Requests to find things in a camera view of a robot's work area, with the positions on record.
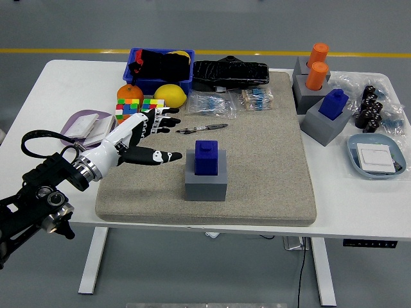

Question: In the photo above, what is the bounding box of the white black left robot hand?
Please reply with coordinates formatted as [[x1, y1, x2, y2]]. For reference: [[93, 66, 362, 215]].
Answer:
[[80, 107, 183, 177]]

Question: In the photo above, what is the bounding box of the blue square seal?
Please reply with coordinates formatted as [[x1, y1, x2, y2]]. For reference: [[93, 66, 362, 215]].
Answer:
[[194, 140, 220, 176], [317, 88, 349, 121]]

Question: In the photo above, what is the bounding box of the grey square seal holder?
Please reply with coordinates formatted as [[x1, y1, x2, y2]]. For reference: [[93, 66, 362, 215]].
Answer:
[[291, 74, 330, 115], [300, 96, 353, 148], [184, 149, 229, 202], [292, 56, 331, 81]]

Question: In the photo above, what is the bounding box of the orange cylinder seal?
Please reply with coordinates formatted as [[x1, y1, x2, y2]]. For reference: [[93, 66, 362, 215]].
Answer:
[[304, 61, 329, 92], [307, 42, 330, 69]]

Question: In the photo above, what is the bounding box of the colourful puzzle cube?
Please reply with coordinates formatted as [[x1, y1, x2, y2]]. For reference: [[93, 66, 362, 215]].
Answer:
[[114, 98, 141, 126], [141, 98, 166, 114]]

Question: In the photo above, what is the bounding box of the purple tray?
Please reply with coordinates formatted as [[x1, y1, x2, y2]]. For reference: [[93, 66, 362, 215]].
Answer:
[[58, 109, 116, 151]]

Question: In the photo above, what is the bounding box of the orange fruit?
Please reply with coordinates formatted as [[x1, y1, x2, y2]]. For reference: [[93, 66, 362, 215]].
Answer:
[[116, 84, 144, 104]]

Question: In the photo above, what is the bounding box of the blue plastic bin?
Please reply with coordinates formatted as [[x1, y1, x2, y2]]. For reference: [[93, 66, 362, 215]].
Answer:
[[122, 47, 196, 96]]

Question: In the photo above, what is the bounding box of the yellow lemon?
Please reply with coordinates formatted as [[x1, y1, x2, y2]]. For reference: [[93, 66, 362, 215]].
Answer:
[[153, 84, 188, 108]]

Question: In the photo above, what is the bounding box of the black cloth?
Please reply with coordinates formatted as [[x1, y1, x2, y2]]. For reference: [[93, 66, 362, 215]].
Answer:
[[128, 49, 191, 81]]

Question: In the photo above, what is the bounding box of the black silver pen tool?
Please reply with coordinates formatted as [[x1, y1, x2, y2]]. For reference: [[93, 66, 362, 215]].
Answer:
[[175, 123, 229, 134]]

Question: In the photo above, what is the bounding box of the clear bag of blue resistors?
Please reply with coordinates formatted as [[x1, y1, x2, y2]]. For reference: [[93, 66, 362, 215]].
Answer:
[[231, 87, 275, 112], [185, 91, 238, 120]]

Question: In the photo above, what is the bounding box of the white table leg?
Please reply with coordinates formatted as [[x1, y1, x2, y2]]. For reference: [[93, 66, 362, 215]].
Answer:
[[310, 237, 337, 307], [78, 227, 109, 295]]

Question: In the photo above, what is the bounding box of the black wrapped keyboard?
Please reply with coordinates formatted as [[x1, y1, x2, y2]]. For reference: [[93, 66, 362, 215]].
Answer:
[[191, 55, 270, 92]]

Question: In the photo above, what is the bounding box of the beige fabric mat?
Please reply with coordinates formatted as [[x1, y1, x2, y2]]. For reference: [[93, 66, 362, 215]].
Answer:
[[94, 71, 318, 228]]

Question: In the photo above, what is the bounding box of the grey box under table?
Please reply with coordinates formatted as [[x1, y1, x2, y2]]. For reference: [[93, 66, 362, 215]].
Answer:
[[282, 236, 311, 251]]

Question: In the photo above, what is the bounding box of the light blue tray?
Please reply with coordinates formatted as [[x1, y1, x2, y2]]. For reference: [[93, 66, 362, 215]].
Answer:
[[347, 133, 406, 180]]

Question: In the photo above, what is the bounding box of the clear bag of blue components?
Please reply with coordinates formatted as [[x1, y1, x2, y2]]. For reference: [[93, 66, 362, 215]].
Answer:
[[380, 104, 406, 135], [329, 71, 391, 112]]

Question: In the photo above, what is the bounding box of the black table control panel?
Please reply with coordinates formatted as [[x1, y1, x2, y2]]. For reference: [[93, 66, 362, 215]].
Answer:
[[342, 239, 398, 250]]

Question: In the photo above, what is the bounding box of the white switch panel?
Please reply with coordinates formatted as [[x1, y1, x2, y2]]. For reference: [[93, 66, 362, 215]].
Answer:
[[83, 115, 116, 147], [62, 114, 100, 141], [355, 142, 396, 175]]

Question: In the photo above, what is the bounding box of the red strap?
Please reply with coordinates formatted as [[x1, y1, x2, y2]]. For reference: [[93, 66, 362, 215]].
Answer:
[[133, 50, 143, 76]]

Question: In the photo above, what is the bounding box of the black power cable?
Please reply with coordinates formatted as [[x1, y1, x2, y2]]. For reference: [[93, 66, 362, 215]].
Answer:
[[297, 237, 308, 308]]

